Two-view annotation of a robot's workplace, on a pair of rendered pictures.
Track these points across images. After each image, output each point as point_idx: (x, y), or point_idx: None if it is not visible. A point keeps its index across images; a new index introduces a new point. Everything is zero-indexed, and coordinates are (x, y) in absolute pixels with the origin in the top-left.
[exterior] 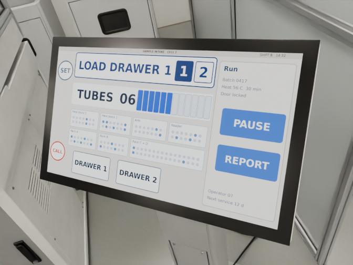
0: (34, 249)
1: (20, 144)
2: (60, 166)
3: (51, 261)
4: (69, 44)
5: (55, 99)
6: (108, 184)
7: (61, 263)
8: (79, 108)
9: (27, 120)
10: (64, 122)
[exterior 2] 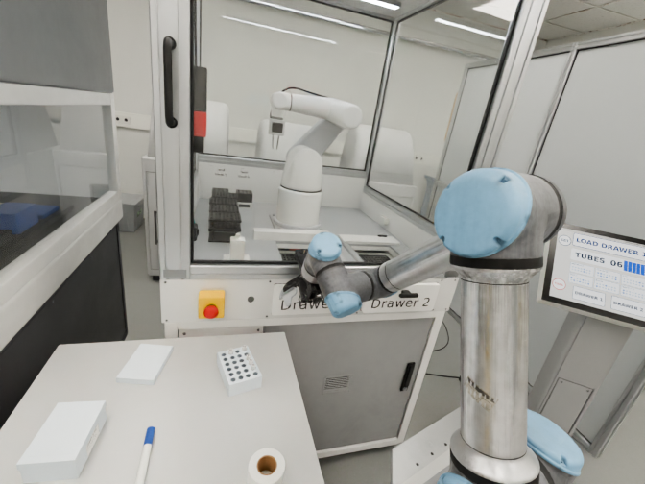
0: (412, 375)
1: None
2: (561, 294)
3: (409, 394)
4: (567, 228)
5: (556, 254)
6: (605, 308)
7: (415, 398)
8: (577, 262)
9: None
10: (564, 268)
